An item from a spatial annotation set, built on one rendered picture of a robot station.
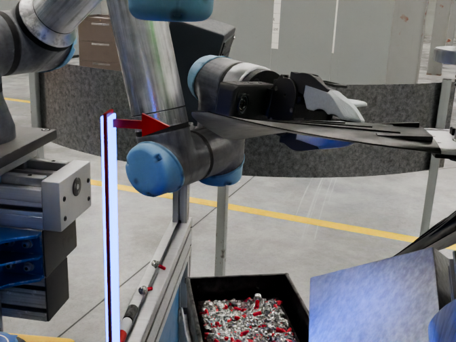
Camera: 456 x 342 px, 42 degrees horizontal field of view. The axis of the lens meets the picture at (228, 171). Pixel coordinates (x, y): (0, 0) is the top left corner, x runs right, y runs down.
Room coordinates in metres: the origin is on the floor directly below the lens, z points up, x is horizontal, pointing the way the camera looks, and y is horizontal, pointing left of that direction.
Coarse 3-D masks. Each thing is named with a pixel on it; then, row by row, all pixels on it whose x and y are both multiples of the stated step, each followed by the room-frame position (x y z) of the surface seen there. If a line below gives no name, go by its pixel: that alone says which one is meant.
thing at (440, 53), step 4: (436, 48) 0.56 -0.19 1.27; (440, 48) 0.56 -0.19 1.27; (444, 48) 0.56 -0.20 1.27; (448, 48) 0.56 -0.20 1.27; (452, 48) 0.57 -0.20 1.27; (436, 52) 0.56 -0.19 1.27; (440, 52) 0.55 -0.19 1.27; (444, 52) 0.55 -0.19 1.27; (448, 52) 0.54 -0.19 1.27; (452, 52) 0.54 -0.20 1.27; (436, 56) 0.56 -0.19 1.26; (440, 56) 0.55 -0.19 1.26; (444, 56) 0.55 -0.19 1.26; (448, 56) 0.54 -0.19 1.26; (452, 56) 0.54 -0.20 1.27; (436, 60) 0.56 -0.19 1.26; (440, 60) 0.55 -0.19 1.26; (444, 60) 0.54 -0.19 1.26; (448, 60) 0.54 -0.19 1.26; (452, 60) 0.54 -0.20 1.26; (452, 64) 0.54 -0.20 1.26
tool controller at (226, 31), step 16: (176, 32) 1.16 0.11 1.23; (192, 32) 1.16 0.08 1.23; (208, 32) 1.16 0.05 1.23; (224, 32) 1.20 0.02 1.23; (176, 48) 1.16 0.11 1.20; (192, 48) 1.16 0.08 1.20; (208, 48) 1.16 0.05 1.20; (224, 48) 1.18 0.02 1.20; (192, 64) 1.16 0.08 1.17; (192, 96) 1.16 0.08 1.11
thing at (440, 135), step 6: (432, 132) 0.59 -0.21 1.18; (438, 132) 0.59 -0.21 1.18; (444, 132) 0.59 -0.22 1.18; (438, 138) 0.57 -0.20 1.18; (444, 138) 0.57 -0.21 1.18; (450, 138) 0.57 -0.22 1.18; (438, 144) 0.54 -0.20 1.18; (444, 144) 0.55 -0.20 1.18; (450, 144) 0.55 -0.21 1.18; (444, 150) 0.52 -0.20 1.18; (450, 150) 0.52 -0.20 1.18
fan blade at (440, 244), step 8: (448, 216) 0.68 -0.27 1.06; (440, 224) 0.66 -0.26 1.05; (448, 224) 0.63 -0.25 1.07; (432, 232) 0.66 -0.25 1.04; (440, 232) 0.62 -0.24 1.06; (448, 232) 0.61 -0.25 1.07; (416, 240) 0.71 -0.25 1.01; (424, 240) 0.65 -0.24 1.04; (432, 240) 0.62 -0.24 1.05; (440, 240) 0.78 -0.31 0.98; (448, 240) 0.80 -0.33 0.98; (408, 248) 0.68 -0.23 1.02; (416, 248) 0.64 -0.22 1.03; (424, 248) 0.63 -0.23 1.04; (440, 248) 0.82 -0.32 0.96; (392, 256) 0.73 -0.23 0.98
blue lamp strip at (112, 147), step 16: (112, 128) 0.59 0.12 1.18; (112, 144) 0.58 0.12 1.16; (112, 160) 0.58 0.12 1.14; (112, 176) 0.58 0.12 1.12; (112, 192) 0.58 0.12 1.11; (112, 208) 0.58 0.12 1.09; (112, 224) 0.58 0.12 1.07; (112, 240) 0.58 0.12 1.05; (112, 256) 0.58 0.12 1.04; (112, 272) 0.58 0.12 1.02; (112, 288) 0.58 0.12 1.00; (112, 304) 0.58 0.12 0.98; (112, 320) 0.58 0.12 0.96; (112, 336) 0.58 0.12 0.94
